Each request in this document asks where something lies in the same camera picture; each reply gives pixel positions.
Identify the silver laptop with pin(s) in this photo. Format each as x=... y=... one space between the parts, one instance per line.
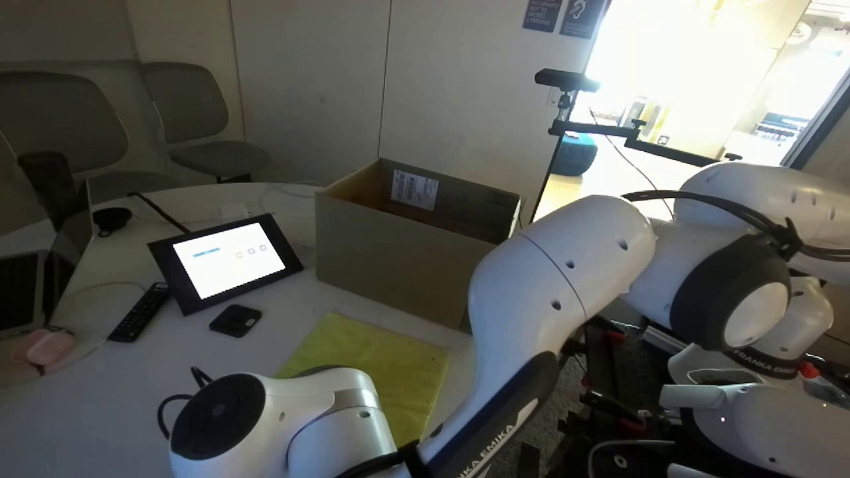
x=21 y=294

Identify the grey office chair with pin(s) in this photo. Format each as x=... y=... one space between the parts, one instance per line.
x=55 y=116
x=194 y=106

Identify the small black square pouch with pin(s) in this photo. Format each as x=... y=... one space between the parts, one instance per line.
x=234 y=320

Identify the black round puck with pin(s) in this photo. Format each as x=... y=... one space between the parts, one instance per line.
x=112 y=218

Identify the white bottle red cap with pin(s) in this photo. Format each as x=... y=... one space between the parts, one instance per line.
x=818 y=384

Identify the teal round speaker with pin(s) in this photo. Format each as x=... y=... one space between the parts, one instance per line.
x=581 y=158

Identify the brown cardboard box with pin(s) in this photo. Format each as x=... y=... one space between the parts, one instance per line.
x=389 y=255

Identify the yellow microfibre cloth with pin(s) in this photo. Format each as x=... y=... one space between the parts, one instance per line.
x=373 y=355

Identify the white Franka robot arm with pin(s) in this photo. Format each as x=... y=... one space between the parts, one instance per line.
x=549 y=282

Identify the black equipment clutter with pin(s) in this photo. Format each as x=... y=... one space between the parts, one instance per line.
x=619 y=389

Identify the black remote control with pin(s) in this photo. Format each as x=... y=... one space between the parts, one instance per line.
x=138 y=311

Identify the black stereo camera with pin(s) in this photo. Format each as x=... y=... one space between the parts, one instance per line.
x=567 y=80

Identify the pink case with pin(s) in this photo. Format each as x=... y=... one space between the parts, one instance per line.
x=48 y=347

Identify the black tablet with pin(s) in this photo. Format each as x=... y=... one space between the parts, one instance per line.
x=226 y=258

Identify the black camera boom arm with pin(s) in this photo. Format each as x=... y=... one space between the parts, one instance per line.
x=602 y=128

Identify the dark blue wall sign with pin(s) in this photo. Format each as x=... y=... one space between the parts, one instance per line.
x=582 y=18
x=543 y=15

